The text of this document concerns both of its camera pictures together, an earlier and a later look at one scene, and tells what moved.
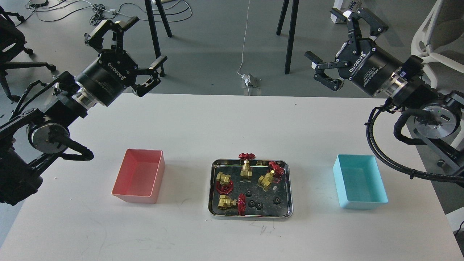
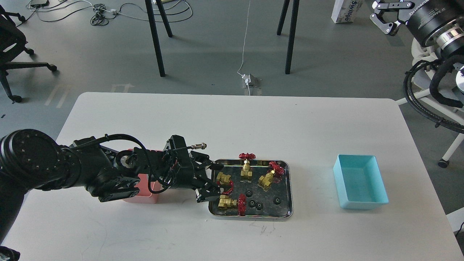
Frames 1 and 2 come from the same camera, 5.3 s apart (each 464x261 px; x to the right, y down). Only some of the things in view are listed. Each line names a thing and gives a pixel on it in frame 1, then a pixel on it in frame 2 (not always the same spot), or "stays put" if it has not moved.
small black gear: x=277 y=201 stays put
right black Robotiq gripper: x=369 y=67 to x=428 y=17
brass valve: x=275 y=175 stays put
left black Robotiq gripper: x=115 y=70 to x=187 y=173
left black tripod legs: x=148 y=6 stays put
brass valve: x=224 y=201 stays put
